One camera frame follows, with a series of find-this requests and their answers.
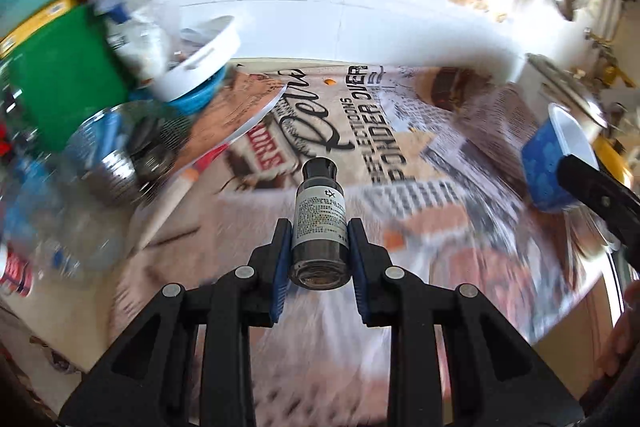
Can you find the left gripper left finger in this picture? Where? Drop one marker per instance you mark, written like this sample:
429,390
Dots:
184,337

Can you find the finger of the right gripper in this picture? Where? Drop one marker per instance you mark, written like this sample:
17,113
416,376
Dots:
614,203

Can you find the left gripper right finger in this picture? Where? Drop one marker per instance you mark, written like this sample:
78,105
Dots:
495,377

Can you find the blue white yogurt cup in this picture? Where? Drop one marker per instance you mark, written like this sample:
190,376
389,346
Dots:
559,136

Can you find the small dark bottle white label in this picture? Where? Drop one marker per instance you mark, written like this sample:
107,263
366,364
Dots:
319,240

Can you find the right hand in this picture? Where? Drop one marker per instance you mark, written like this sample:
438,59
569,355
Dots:
624,335

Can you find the yellow black kettle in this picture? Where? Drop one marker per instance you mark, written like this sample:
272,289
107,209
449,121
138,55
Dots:
612,161

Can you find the white rice cooker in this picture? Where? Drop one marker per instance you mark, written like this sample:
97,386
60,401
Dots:
543,83

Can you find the newspaper print table cloth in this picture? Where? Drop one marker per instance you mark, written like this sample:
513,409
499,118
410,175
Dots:
421,191

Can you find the red white pen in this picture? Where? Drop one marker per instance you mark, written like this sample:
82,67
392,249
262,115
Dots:
155,214

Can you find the metal strainer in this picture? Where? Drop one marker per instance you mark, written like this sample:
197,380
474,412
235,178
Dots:
123,154

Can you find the blue plastic basket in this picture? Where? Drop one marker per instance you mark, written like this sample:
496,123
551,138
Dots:
196,100

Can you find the orange booklet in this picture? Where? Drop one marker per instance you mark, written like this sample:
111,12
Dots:
237,106

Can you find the green box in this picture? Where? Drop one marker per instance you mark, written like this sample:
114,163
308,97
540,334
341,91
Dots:
62,75

